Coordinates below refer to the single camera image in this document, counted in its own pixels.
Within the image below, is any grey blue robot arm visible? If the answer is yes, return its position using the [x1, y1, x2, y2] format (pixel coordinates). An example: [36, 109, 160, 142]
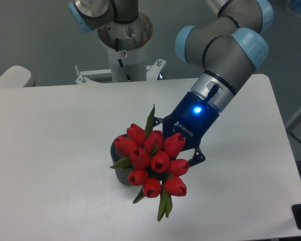
[68, 1, 273, 166]

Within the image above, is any beige chair back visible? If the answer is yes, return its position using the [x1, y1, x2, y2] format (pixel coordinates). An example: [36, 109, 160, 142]
[0, 65, 36, 89]

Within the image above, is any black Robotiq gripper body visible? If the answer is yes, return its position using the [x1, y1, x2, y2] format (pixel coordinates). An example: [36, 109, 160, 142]
[163, 91, 219, 151]

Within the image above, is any dark grey ribbed vase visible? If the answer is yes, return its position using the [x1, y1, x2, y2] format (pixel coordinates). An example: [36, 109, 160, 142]
[110, 142, 134, 186]

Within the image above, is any red tulip bouquet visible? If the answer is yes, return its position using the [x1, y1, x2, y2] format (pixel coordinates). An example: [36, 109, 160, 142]
[111, 108, 189, 221]

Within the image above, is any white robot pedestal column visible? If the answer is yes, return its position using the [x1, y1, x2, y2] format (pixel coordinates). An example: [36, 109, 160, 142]
[97, 12, 153, 73]

